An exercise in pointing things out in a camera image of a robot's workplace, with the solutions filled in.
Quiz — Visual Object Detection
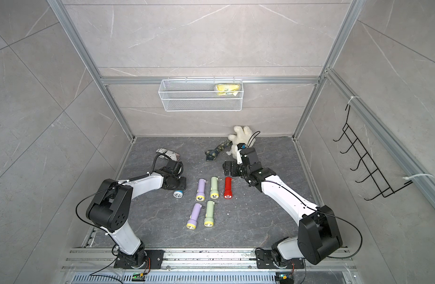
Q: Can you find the blue flashlight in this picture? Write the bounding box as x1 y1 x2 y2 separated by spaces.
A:
173 191 184 198

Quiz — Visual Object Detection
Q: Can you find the red flashlight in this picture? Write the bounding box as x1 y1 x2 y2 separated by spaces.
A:
224 176 233 200

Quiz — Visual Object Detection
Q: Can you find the green flashlight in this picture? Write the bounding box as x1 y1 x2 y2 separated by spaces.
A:
210 176 219 200
204 201 215 227

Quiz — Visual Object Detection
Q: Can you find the purple flashlight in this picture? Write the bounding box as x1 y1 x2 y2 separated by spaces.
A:
186 203 202 230
196 179 206 202

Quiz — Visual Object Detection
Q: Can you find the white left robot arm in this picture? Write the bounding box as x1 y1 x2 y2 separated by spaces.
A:
86 160 186 269

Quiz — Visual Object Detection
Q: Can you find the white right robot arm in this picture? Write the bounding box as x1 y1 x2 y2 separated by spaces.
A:
223 144 343 267

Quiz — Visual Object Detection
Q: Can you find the white plush toy dog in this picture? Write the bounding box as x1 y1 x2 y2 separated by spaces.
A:
227 125 254 159

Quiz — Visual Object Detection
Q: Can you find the yellow packet in basket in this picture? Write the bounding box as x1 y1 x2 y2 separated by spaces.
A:
214 84 241 97

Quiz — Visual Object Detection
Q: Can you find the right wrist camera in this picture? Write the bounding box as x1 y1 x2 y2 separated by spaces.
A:
236 143 247 158

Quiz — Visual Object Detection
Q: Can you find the white wire mesh basket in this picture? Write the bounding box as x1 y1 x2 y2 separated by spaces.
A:
158 79 244 112

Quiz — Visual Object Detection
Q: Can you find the metal base rail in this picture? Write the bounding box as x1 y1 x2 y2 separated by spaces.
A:
54 248 362 284

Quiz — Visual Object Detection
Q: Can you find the black wall hook rack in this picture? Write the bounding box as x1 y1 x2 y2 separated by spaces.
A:
333 105 413 201

